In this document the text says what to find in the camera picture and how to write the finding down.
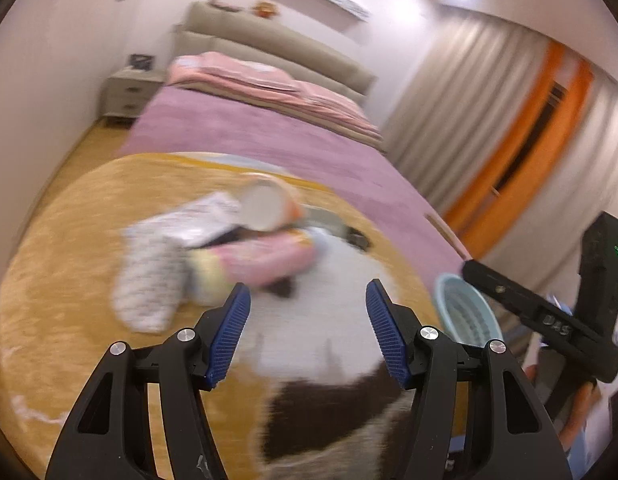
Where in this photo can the pink pillow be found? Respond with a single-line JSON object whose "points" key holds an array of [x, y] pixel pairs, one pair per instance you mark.
{"points": [[329, 95], [229, 70]]}

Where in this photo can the person's right hand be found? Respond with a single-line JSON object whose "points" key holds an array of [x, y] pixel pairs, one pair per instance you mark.
{"points": [[578, 412]]}

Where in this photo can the brown plush toy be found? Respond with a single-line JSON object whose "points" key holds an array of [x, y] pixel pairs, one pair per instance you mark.
{"points": [[264, 10]]}

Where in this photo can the yellow plush blanket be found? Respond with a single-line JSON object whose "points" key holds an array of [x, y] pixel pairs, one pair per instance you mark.
{"points": [[64, 310]]}

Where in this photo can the pink and yellow packet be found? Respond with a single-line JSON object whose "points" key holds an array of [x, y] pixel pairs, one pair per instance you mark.
{"points": [[259, 260]]}

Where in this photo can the dark window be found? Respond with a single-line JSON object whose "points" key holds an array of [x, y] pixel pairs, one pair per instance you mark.
{"points": [[534, 135]]}

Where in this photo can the white printed packet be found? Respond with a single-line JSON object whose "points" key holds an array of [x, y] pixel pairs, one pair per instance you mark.
{"points": [[189, 220]]}

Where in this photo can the small picture frame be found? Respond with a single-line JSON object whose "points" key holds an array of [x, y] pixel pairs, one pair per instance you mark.
{"points": [[141, 62]]}

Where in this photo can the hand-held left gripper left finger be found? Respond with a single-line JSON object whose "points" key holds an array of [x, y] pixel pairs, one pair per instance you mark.
{"points": [[229, 340]]}

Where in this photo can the light blue plastic basket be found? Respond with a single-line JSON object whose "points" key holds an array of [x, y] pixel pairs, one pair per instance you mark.
{"points": [[464, 310]]}

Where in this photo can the orange curtain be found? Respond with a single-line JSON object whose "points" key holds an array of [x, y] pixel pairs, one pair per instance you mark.
{"points": [[554, 170], [519, 130]]}

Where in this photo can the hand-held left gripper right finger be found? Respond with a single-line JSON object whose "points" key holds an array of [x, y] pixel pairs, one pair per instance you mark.
{"points": [[386, 335]]}

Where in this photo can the grey nightstand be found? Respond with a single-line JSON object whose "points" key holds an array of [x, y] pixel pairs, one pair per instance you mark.
{"points": [[129, 92]]}

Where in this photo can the folded pink quilt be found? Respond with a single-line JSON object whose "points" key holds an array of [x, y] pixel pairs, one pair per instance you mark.
{"points": [[314, 115]]}

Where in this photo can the purple bedspread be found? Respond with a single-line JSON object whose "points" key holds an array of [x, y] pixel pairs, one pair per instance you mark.
{"points": [[289, 135]]}

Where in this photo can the beige curtain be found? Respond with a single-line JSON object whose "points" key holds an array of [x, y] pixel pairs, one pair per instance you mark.
{"points": [[604, 160], [464, 110]]}

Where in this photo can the beige padded headboard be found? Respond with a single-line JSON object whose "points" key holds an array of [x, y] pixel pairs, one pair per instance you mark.
{"points": [[289, 55]]}

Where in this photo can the blue plastic stool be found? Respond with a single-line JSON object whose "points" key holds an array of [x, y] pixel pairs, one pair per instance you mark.
{"points": [[458, 447]]}

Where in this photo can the red and white paper cup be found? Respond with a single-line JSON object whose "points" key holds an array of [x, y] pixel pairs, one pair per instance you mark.
{"points": [[261, 205]]}

